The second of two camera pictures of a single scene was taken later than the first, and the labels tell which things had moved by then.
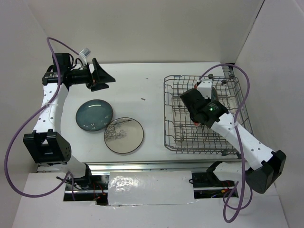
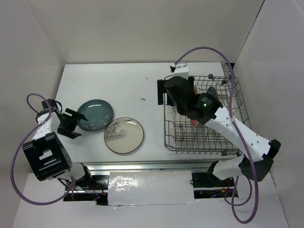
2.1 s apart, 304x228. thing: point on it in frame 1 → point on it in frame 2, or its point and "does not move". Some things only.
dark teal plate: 214,94 does not move
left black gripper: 101,77 → 69,132
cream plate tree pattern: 124,135 does not move
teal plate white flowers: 94,115 does not move
